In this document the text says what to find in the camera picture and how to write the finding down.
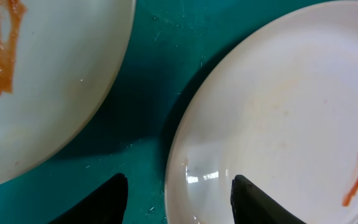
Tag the teal plastic tray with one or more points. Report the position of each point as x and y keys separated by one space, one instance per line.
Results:
x=173 y=47

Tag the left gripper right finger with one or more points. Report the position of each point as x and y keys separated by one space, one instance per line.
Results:
x=251 y=205

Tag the white plate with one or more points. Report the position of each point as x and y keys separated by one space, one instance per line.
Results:
x=282 y=110
x=68 y=56

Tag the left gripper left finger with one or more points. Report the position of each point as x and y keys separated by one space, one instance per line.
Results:
x=105 y=205

